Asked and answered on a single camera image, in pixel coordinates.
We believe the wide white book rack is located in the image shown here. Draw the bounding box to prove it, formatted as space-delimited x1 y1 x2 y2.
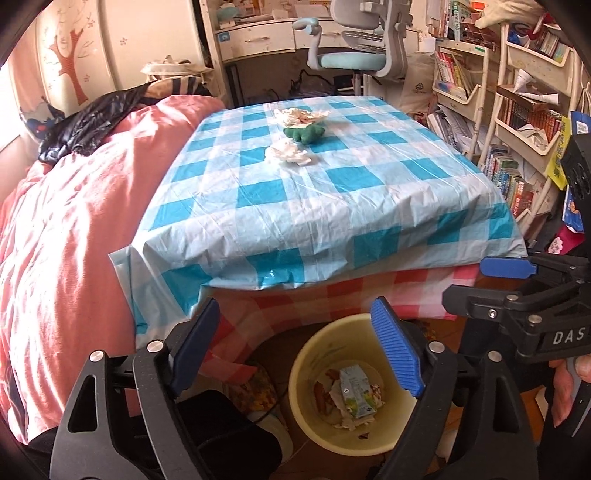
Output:
480 18 583 222

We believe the white desk with hutch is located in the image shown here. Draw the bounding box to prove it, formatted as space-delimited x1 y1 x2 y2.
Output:
198 0 439 107

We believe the stack of white papers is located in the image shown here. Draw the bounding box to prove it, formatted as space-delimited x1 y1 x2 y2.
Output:
427 104 476 153

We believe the grey chair with blue seat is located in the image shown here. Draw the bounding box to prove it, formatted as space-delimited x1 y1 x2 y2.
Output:
293 0 414 93

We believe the red checked tablecloth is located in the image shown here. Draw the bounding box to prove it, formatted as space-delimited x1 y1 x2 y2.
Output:
185 265 481 370

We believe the dark plastic bag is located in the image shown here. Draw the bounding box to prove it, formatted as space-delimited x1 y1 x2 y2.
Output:
290 69 338 95

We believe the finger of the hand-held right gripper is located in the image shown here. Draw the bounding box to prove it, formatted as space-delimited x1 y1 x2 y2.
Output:
480 253 591 296
442 282 587 337

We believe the green plush toy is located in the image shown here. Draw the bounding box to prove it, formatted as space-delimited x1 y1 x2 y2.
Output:
283 124 326 145

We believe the cream cloth bag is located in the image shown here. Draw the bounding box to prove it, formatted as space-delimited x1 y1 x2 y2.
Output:
475 0 546 28

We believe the row of colourful paperback books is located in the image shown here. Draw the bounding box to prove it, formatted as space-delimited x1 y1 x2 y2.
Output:
482 145 539 217

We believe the white plastic container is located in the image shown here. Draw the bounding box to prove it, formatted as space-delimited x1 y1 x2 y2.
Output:
249 413 294 457

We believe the yellow plastic bin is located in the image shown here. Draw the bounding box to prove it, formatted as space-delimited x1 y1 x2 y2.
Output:
288 314 421 455

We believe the black puffer jacket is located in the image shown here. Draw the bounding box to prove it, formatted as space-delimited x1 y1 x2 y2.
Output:
37 85 153 162

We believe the white paper bag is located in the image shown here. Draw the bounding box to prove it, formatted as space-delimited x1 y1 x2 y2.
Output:
402 53 437 114

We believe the person's right hand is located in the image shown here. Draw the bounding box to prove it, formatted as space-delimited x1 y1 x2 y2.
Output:
549 356 580 428

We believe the row of thin red books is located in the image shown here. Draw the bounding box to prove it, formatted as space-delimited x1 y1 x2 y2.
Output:
436 48 476 100

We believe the pink duvet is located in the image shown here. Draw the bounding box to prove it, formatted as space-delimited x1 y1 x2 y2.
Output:
0 95 227 444

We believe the yellow book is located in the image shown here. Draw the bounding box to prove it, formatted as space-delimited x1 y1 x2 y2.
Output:
545 117 573 190

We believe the blue checked plastic tablecloth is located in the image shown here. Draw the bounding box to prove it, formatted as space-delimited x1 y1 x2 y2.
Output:
108 95 527 337

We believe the folded white paper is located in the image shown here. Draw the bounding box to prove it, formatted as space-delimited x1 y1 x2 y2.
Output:
510 69 561 100

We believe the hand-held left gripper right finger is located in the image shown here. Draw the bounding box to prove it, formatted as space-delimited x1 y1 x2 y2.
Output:
369 296 541 480

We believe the pink curtain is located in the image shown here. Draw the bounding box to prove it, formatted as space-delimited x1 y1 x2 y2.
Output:
4 41 63 144

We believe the narrow white book rack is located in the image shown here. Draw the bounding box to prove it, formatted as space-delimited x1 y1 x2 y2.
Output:
427 32 504 153

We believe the floral patterned fabric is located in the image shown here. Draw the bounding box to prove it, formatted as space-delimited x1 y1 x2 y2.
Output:
226 364 278 414

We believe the white canvas tote bag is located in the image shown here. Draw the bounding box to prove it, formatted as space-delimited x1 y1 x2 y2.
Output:
141 58 215 79

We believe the row of brown books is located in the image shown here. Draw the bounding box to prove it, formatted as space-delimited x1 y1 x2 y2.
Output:
501 95 564 139

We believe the wardrobe with tree decal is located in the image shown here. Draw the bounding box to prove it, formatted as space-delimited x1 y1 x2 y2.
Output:
34 0 222 116

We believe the striped cloth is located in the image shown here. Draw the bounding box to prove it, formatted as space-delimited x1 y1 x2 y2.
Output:
145 74 213 97

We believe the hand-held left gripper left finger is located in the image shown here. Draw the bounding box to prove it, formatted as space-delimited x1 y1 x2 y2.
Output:
50 298 221 480

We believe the large white tissue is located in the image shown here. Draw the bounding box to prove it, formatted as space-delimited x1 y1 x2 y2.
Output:
272 107 331 129

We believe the row of upright books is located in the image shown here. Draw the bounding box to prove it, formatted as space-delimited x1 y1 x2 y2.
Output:
427 0 485 40

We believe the blue milk carton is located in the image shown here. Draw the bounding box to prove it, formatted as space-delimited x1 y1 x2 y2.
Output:
339 364 386 418

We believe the red snack wrapper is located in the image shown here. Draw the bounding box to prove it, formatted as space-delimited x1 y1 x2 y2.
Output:
314 369 342 414

